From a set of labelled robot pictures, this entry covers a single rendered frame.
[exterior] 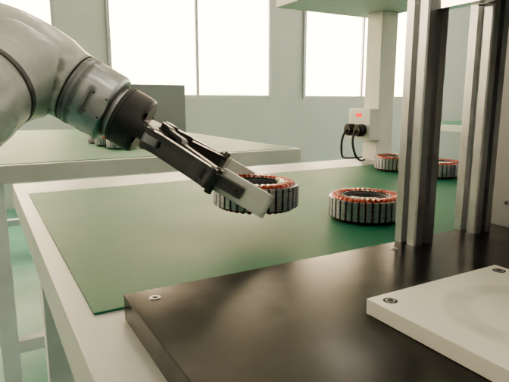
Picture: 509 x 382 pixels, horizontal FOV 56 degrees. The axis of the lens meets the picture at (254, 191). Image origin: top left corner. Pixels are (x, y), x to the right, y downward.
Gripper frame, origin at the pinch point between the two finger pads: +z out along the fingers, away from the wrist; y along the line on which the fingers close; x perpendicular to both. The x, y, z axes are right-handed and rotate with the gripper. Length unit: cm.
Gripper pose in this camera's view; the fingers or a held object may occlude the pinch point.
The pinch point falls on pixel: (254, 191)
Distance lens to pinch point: 63.1
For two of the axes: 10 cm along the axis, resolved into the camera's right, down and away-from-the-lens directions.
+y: 0.1, 1.8, -9.8
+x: 5.1, -8.5, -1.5
